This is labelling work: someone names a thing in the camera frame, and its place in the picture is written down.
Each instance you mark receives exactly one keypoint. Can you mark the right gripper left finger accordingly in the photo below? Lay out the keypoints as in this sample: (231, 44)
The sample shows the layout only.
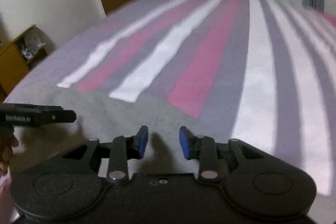
(118, 152)

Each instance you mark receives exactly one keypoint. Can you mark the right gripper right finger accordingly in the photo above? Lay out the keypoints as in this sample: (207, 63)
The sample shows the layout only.
(216, 160)

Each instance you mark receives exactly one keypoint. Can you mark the grey sweat pant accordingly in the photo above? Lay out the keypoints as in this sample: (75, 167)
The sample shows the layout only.
(99, 116)

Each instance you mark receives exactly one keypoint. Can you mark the person's left hand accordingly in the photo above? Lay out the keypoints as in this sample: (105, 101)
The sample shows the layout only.
(8, 143)

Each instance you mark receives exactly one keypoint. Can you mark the wooden shelf unit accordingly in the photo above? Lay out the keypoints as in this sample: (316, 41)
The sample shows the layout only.
(15, 64)

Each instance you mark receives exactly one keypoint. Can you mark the striped pink grey bedsheet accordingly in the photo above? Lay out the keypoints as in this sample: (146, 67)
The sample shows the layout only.
(261, 70)

